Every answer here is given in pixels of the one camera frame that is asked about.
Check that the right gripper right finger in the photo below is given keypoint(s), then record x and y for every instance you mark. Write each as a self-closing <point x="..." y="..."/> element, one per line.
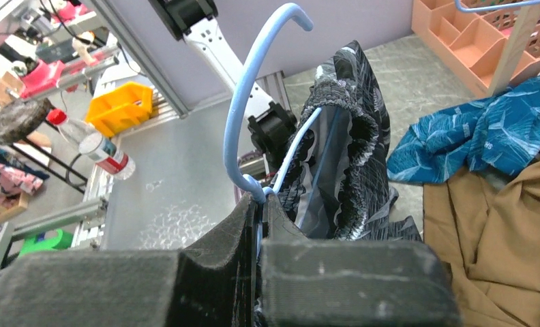
<point x="350" y="283"/>

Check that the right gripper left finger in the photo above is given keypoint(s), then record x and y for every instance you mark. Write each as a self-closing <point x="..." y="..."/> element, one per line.
<point x="209" y="283"/>

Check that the dark leaf print shorts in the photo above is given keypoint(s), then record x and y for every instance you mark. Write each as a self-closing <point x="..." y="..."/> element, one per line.
<point x="336" y="185"/>

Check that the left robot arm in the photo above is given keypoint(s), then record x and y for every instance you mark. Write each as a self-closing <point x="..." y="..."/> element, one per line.
<point x="270" y="119"/>

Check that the brown shorts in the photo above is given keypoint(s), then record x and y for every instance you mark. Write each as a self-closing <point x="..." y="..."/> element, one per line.
<point x="490" y="238"/>

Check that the green plastic part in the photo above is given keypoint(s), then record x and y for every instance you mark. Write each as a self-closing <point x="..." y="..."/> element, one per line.
<point x="61" y="240"/>

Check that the clear plastic water bottle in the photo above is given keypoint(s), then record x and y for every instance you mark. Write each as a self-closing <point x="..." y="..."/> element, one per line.
<point x="93" y="144"/>

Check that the yellow storage bin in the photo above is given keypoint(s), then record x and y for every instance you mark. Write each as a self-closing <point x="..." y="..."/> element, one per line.
<point x="125" y="107"/>

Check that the blue leaf print garment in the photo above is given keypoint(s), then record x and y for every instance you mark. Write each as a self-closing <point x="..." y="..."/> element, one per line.
<point x="501" y="131"/>

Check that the peach file organizer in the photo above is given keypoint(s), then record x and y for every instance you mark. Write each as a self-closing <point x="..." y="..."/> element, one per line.
<point x="471" y="44"/>

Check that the wooden clothes rack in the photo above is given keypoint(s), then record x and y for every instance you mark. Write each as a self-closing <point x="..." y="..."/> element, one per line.
<point x="526" y="21"/>

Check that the aluminium frame rail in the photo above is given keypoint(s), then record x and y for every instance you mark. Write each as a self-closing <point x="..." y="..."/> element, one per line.
<point x="140" y="29"/>

